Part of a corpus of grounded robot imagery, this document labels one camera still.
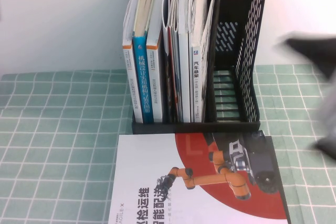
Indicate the white book orange band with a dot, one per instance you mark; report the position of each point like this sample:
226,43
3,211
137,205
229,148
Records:
155,77
132,77

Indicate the white car suspension book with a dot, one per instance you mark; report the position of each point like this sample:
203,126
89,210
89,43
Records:
197,77

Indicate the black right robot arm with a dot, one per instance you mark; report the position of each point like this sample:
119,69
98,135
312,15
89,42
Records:
315,51

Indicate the dark cover thin magazine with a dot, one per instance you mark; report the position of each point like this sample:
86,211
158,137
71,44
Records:
209,37

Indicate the white spine magazine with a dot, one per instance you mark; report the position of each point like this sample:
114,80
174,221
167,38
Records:
185,77

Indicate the blue spine book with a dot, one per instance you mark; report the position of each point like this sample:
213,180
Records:
143,77

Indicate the green checkered tablecloth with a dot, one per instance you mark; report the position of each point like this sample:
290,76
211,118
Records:
52,129

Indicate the orange robot arm brochure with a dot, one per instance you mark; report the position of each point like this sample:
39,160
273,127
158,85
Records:
147,169

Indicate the black plastic book holder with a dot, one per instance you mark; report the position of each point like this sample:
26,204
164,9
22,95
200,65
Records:
197,127

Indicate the red spine thin magazine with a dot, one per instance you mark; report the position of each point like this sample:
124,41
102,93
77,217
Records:
173,82

